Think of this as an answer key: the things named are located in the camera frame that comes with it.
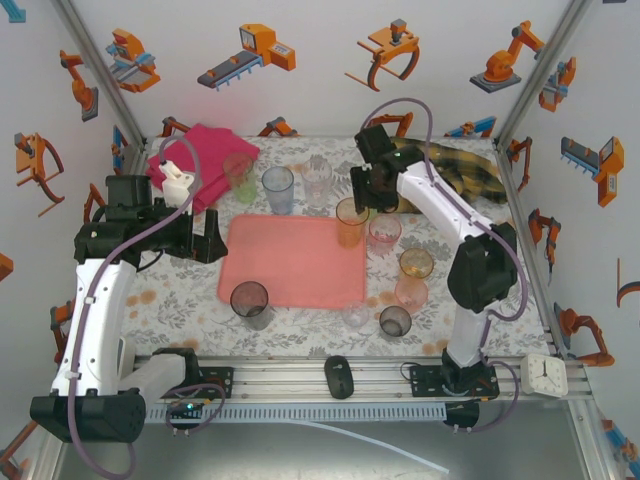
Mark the blue plastic glass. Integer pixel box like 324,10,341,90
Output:
261,165,295,216

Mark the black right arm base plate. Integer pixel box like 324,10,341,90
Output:
409,364,500,401

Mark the peach plastic glass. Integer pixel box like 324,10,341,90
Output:
394,276,430,315

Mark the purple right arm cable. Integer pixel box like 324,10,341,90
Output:
362,97,529,435

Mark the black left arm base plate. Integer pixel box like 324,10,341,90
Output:
197,366,235,400

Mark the floral print tablecloth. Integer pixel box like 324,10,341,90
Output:
119,134,554,359

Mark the tall orange plastic glass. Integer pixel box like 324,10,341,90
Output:
335,197,371,250

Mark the white slotted cable duct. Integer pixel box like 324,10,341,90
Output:
149,399,448,424

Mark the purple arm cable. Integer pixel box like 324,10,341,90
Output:
67,134,226,480
362,97,529,435

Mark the tall green plastic glass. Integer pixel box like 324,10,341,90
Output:
222,152,257,205

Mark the short grey plastic glass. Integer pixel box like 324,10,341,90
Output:
378,304,413,340

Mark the electronics board with green light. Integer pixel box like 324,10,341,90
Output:
167,399,206,426

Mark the thin white tube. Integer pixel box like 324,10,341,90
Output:
289,419,451,475

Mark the pink plastic glass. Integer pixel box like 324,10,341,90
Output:
368,214,403,259

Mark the pink plastic tray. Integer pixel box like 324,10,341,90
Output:
216,213,370,312

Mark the aluminium frame post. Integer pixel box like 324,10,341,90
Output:
49,0,151,151
492,0,596,149

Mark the folded magenta cloth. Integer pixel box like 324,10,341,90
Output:
145,123,261,216

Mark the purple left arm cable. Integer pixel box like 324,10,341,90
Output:
67,134,226,480

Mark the yellow black plaid shirt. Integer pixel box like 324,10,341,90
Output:
389,134,509,214

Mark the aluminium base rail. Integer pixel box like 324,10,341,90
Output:
132,354,586,401

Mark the short amber plastic glass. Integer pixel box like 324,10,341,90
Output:
398,248,435,280

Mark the white square clock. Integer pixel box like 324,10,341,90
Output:
519,353,569,400

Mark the tall clear plastic glass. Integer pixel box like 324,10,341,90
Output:
300,157,334,207

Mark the small clear faceted glass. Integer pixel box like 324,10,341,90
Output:
341,299,371,329

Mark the tall dark smoky glass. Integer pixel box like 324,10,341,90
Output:
229,281,274,331

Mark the black computer mouse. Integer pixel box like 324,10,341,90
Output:
323,354,355,400

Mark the aluminium side rail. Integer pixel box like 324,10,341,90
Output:
492,142,569,359

